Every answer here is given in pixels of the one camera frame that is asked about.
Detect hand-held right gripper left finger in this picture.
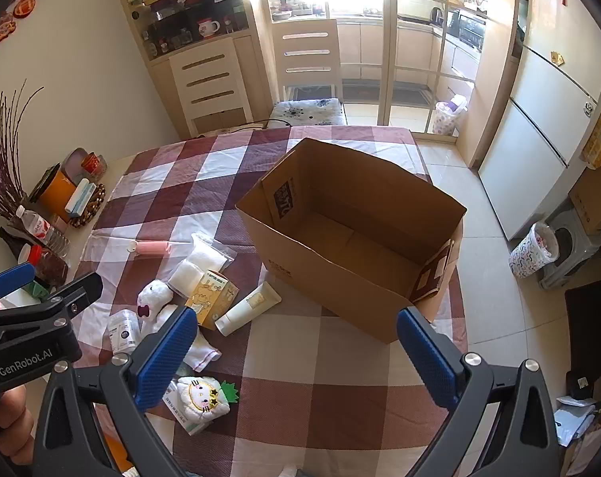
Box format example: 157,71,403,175
32,304,199,477

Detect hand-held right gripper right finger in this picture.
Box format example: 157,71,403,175
396,306,567,477

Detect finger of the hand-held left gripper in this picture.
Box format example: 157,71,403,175
0,272,104,345
0,261,37,310

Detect white pineapple plush toy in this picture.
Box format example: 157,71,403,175
175,375,240,423

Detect green tissue pack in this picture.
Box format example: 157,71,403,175
161,380,217,433

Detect white fluffy sock with bow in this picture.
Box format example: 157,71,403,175
136,279,222,372

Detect yellow cartoon carton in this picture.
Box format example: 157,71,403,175
184,269,240,331

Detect zip bag of cotton pads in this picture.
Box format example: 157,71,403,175
167,233,236,295

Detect brown cardboard box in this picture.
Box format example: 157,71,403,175
235,138,467,343

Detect orange container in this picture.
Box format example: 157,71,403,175
29,163,78,219

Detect person's left hand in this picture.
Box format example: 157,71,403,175
0,385,35,463

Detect red lidded jar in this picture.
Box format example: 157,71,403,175
18,244,70,284

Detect dark glass bottle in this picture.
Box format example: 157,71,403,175
0,227,33,259

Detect white labelled packet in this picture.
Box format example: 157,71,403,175
107,309,143,356

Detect clear water bottle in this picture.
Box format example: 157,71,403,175
15,205,70,254

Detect pink bottle with white cap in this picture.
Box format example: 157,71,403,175
126,240,171,258

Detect beaded wooden trivet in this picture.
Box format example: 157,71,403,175
67,183,107,229

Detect white and blue box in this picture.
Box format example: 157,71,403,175
64,178,91,217

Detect cream squeeze tube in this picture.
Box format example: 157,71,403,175
215,281,283,336

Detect dried purple flowers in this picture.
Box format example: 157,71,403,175
0,79,45,219

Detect glass cup with red print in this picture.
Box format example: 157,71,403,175
82,153,107,180

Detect pink bowl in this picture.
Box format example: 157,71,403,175
62,148,90,184

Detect checked tablecloth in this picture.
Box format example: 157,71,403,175
79,126,473,477

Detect squiggle patterned waste bin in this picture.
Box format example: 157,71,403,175
509,221,560,279

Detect white mailing bags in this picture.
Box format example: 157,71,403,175
554,395,599,445

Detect black floor mat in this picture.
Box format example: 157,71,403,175
564,285,601,373

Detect grey plastic stool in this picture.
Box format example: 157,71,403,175
538,207,601,290

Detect closed cardboard carton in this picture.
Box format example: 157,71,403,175
568,166,601,237

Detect dotted waste bin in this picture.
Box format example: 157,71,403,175
434,94,469,136

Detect white refrigerator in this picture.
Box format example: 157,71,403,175
477,0,601,242

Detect kitchen floor mat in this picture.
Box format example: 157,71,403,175
343,82,433,105

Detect floral seat cushion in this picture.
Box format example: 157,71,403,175
269,98,347,126

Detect glass shelf display cabinet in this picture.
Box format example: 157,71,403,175
109,0,271,140

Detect glass sliding door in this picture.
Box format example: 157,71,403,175
258,0,522,135

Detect kitchen base cabinets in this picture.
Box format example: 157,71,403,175
337,15,480,83

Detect countertop oven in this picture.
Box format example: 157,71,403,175
457,10,485,50

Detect black cable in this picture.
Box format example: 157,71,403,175
196,118,281,137

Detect red wall decoration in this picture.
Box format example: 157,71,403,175
0,0,50,41

